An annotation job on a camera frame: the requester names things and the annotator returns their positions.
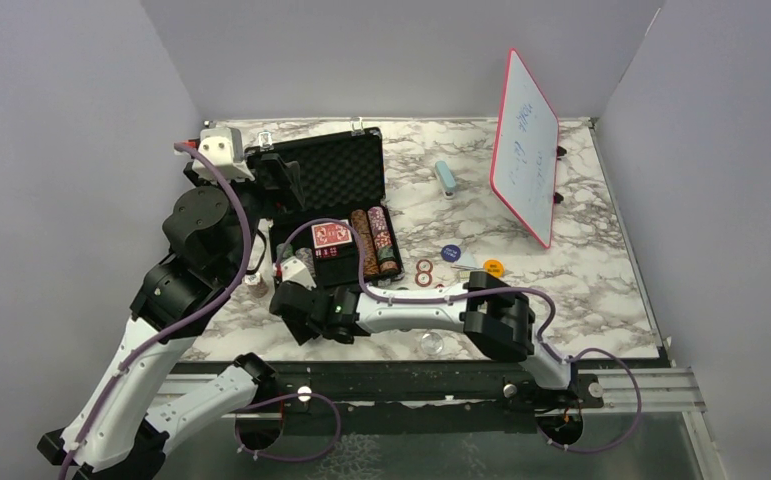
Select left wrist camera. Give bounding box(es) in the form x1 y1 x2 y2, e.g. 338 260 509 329
174 126 255 187

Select light blue eraser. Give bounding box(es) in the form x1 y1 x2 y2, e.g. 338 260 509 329
434 160 457 199

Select blue brown chip row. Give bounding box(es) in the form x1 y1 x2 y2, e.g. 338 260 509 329
294 247 314 269

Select red five chip upper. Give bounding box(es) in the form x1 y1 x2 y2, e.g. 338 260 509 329
416 259 433 273

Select blue small blind button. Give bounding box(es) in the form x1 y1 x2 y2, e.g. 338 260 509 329
440 244 462 263

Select orange big blind button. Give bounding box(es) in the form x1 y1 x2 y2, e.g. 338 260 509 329
483 259 506 278

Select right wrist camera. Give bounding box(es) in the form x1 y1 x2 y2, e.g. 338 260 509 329
274 257 316 290

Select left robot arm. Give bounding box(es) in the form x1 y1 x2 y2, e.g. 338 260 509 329
38 153 304 479

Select clear triangle card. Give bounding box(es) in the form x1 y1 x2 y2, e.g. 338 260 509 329
453 251 483 270

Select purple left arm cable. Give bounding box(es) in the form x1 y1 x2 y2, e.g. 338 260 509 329
56 142 343 480

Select orange chip row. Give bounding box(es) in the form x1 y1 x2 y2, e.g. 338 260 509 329
350 209 379 279

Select pink framed whiteboard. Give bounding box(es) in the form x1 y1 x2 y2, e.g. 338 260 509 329
489 48 560 249

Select purple red chip row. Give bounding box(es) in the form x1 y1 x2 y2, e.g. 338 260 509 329
367 206 399 274

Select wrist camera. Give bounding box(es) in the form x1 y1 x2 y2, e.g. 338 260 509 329
174 126 255 187
274 257 316 290

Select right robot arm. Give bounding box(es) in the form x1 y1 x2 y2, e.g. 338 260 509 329
269 272 578 407

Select red dice in case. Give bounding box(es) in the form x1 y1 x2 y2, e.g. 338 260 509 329
316 246 340 259

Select green chip row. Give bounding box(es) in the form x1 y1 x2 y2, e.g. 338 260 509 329
276 243 295 263

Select aluminium rail frame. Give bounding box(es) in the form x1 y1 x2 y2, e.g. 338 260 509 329
98 360 708 480

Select black poker case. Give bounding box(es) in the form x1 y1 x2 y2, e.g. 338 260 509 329
267 127 405 285

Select red playing card deck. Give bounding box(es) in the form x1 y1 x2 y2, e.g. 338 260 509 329
311 220 353 249

